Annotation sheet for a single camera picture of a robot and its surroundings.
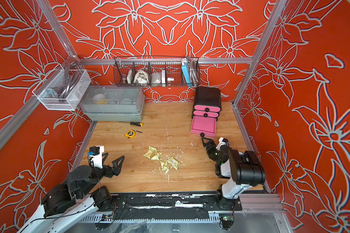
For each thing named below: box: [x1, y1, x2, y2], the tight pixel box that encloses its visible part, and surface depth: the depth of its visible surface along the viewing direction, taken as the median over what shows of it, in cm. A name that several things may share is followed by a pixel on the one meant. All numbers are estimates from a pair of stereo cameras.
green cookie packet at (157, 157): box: [150, 152, 163, 161], surface depth 89 cm
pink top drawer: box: [193, 104, 222, 113], surface depth 98 cm
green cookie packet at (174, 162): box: [166, 156, 180, 171], surface depth 87 cm
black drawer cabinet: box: [191, 86, 222, 122], surface depth 102 cm
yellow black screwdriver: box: [122, 121, 144, 127], surface depth 106 cm
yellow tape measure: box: [124, 129, 143, 139], surface depth 102 cm
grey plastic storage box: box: [78, 84, 146, 122], surface depth 100 cm
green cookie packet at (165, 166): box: [160, 161, 170, 174], surface depth 86 cm
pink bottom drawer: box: [190, 115, 217, 137], surface depth 103 cm
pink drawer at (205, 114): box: [192, 110, 219, 118], surface depth 102 cm
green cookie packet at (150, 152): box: [142, 145, 157, 160], surface depth 92 cm
